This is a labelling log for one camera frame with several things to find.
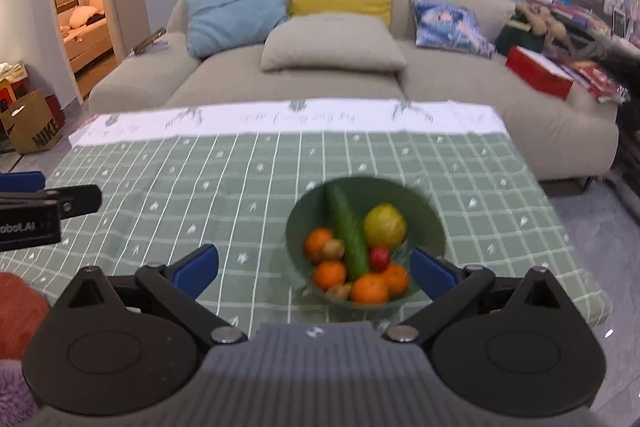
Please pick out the blue printed pillow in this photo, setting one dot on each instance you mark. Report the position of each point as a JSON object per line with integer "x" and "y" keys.
{"x": 450, "y": 24}

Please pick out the green cucumber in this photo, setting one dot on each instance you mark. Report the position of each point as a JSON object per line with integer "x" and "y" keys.
{"x": 347, "y": 232}

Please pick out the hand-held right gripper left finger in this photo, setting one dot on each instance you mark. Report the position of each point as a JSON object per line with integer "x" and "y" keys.
{"x": 197, "y": 269}

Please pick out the red cloth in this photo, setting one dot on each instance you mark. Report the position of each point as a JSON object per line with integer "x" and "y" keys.
{"x": 20, "y": 312}

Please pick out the small red tomato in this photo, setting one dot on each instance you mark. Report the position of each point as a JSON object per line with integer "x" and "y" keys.
{"x": 380, "y": 257}

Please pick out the small brown longan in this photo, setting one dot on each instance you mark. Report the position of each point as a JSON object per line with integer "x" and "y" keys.
{"x": 340, "y": 292}
{"x": 333, "y": 249}

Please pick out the beige fabric sofa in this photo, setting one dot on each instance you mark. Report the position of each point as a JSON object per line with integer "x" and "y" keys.
{"x": 325, "y": 87}

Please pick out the beige cushion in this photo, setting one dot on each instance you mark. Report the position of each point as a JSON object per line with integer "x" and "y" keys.
{"x": 330, "y": 44}

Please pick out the orange tangerine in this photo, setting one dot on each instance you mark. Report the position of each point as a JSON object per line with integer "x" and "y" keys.
{"x": 397, "y": 279}
{"x": 329, "y": 274}
{"x": 318, "y": 244}
{"x": 369, "y": 289}

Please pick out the stack of books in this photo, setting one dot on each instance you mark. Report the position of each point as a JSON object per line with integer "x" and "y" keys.
{"x": 590, "y": 72}

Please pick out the magazine on sofa arm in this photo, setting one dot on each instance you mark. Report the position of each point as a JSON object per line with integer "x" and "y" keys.
{"x": 150, "y": 41}

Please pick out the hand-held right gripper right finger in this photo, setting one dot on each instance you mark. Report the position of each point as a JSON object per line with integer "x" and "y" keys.
{"x": 430, "y": 274}

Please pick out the yellow lemon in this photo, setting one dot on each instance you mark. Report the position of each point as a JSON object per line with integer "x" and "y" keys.
{"x": 384, "y": 224}

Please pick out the red box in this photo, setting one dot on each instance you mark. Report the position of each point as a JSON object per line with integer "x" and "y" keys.
{"x": 537, "y": 72}

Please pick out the brown cardboard box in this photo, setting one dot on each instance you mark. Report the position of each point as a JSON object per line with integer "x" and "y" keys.
{"x": 32, "y": 124}

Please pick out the green checked tablecloth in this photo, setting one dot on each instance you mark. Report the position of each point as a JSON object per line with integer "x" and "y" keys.
{"x": 225, "y": 167}

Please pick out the purple fleece cloth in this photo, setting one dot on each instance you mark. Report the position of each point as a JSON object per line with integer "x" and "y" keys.
{"x": 10, "y": 392}

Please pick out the dark green bag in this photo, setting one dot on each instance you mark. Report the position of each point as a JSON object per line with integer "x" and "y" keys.
{"x": 510, "y": 38}

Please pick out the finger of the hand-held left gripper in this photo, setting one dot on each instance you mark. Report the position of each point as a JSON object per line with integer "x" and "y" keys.
{"x": 20, "y": 182}
{"x": 65, "y": 202}

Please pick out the light blue pillow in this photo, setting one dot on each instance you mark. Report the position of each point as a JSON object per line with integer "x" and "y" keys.
{"x": 232, "y": 7}

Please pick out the green colander bowl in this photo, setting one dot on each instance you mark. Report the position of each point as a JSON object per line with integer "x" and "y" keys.
{"x": 405, "y": 204}

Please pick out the brown plush toy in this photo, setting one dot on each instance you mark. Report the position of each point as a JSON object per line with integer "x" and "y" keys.
{"x": 542, "y": 21}

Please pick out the white bed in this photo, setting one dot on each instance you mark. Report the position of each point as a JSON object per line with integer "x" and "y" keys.
{"x": 87, "y": 37}

